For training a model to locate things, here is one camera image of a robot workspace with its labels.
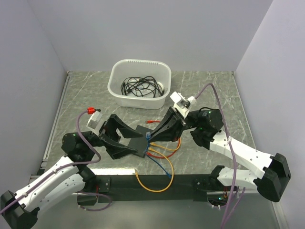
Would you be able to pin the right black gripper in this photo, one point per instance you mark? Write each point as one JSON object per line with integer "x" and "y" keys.
{"x": 172, "y": 118}

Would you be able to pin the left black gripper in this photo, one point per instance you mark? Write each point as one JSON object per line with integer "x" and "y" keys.
{"x": 109, "y": 130}

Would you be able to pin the black network switch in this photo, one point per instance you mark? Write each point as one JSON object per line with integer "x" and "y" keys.
{"x": 140, "y": 143}

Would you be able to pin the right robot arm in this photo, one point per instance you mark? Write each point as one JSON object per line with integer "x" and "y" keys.
{"x": 268, "y": 174}

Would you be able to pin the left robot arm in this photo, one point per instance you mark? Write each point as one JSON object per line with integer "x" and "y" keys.
{"x": 71, "y": 173}

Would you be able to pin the white plastic tub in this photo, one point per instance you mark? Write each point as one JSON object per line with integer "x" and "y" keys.
{"x": 140, "y": 83}

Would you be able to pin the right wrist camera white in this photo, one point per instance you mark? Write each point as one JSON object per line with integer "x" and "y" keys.
{"x": 182, "y": 105}

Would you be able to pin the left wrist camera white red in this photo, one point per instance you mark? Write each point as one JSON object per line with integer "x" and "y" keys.
{"x": 95, "y": 122}

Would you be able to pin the aluminium rail frame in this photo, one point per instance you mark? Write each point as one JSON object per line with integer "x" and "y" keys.
{"x": 89, "y": 88}

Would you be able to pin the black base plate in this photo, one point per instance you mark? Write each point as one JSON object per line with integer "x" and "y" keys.
{"x": 127, "y": 188}

